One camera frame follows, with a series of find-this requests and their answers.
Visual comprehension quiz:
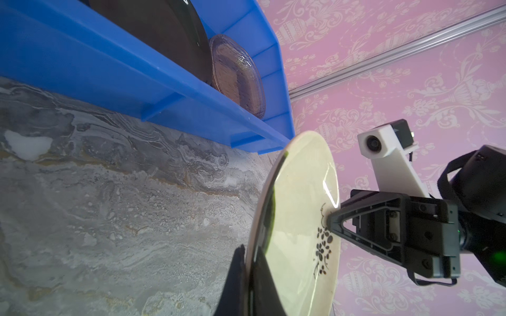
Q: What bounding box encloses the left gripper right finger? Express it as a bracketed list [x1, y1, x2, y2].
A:
[250, 248, 286, 316]

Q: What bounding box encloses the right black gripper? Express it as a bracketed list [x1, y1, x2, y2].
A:
[326, 145, 505, 286]

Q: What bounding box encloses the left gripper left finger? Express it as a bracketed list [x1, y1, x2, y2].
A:
[214, 245, 246, 316]

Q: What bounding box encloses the cream plate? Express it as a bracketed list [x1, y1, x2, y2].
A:
[246, 131, 341, 315]

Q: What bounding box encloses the brown clear plate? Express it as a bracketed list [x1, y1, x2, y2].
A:
[210, 34, 267, 119]

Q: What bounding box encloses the black round plate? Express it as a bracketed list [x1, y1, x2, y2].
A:
[83, 0, 213, 84]

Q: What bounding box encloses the blue plastic bin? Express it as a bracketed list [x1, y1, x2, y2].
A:
[1, 1, 295, 154]

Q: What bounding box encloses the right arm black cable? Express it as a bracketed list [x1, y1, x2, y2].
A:
[406, 270, 459, 287]

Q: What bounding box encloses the right corner aluminium post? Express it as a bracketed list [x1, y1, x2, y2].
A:
[289, 5, 505, 101]

